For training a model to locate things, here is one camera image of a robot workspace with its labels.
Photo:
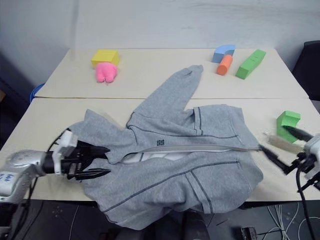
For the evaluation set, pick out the gray zip-up hooded jacket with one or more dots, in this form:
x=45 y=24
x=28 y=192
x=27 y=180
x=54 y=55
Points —
x=175 y=160

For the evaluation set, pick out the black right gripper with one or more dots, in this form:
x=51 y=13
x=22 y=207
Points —
x=297 y=162

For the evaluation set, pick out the orange foam cylinder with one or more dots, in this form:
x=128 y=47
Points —
x=225 y=65

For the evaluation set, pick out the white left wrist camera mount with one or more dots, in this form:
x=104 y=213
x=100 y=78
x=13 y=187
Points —
x=67 y=140

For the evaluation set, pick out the blue curved foam block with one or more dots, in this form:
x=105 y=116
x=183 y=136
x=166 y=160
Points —
x=221 y=53

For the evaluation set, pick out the yellow foam block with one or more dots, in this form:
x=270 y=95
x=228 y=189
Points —
x=103 y=57

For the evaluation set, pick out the long green foam block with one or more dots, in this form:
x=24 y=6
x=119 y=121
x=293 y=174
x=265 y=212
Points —
x=250 y=64

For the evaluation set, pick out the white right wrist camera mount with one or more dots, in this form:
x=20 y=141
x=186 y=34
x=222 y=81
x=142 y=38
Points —
x=313 y=147

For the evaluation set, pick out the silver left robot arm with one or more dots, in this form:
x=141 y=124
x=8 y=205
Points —
x=20 y=165

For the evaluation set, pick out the pink plush toy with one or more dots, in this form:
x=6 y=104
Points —
x=107 y=72

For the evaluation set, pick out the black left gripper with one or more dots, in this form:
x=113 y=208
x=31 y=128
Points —
x=77 y=160

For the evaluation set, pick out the blue bucket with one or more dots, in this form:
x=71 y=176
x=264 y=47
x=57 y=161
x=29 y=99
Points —
x=35 y=93

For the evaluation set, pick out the black chair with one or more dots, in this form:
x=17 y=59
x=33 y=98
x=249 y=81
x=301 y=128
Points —
x=308 y=70

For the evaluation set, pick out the green stepped foam block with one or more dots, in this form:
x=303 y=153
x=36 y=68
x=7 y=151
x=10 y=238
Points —
x=287 y=122

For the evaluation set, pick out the small black floor device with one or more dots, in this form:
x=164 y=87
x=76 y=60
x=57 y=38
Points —
x=248 y=233

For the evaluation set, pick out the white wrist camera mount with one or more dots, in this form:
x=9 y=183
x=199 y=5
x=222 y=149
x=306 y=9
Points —
x=67 y=140
x=313 y=147

